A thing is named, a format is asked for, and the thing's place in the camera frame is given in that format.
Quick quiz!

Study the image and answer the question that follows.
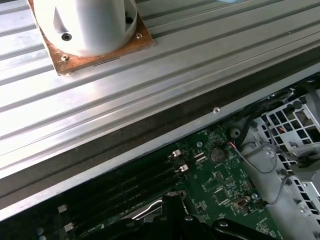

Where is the black square chip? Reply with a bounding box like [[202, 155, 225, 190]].
[[213, 187, 230, 202]]

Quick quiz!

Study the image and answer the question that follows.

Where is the silver drive cage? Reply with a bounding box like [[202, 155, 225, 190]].
[[237, 82, 320, 240]]

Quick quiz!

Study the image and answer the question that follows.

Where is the thick black cable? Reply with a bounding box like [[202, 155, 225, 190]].
[[224, 84, 305, 150]]

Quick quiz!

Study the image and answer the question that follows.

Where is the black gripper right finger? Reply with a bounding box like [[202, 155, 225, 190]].
[[174, 194, 275, 240]]

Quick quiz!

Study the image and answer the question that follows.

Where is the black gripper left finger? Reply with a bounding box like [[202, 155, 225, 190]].
[[109, 194, 177, 240]]

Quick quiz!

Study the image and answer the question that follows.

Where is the thin grey wire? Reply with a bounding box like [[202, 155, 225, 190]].
[[262, 173, 300, 210]]

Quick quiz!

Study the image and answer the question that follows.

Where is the silver coin battery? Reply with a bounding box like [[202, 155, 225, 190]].
[[209, 147, 226, 165]]

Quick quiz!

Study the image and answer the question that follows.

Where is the green motherboard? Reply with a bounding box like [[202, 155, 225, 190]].
[[34, 127, 283, 240]]

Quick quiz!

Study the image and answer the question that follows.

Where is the square brown base plate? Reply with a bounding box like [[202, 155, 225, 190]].
[[26, 0, 156, 77]]

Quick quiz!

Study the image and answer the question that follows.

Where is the silver USB port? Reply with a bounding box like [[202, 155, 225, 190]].
[[231, 197, 251, 208]]

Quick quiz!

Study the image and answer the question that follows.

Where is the black open PC case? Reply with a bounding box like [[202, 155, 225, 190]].
[[0, 58, 320, 240]]

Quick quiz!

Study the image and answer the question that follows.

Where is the black RAM slot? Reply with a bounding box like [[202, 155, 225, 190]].
[[57, 149, 182, 215], [67, 158, 182, 223], [79, 174, 188, 238], [63, 164, 190, 233]]

